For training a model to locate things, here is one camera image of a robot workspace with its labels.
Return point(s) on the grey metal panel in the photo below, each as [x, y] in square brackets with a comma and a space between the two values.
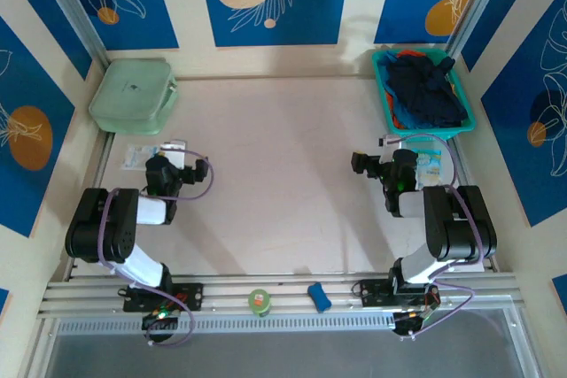
[283, 358]

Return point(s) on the aluminium frame post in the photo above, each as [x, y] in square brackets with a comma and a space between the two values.
[71, 6]
[476, 2]

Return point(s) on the aluminium frame rail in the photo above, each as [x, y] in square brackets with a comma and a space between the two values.
[290, 296]

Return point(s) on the navy blue t-shirt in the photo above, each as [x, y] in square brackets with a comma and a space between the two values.
[425, 94]

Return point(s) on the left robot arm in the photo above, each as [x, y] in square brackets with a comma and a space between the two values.
[95, 227]

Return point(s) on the green tape roll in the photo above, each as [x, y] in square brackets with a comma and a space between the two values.
[259, 302]

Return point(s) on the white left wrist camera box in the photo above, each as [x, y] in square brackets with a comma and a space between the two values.
[173, 156]

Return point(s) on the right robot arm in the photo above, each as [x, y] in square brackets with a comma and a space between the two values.
[460, 227]

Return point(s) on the mint green zip case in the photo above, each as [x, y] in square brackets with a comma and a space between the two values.
[128, 94]

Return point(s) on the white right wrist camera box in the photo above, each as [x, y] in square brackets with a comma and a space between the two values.
[390, 141]

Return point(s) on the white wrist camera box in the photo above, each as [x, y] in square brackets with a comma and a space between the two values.
[173, 156]
[390, 141]

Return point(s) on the blue foam block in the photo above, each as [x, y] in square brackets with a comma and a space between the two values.
[320, 296]

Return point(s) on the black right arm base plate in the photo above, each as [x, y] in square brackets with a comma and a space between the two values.
[374, 294]

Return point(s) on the teal plastic basket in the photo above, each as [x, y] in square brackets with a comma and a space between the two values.
[434, 133]

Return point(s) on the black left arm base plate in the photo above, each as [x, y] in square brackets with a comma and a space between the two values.
[195, 296]

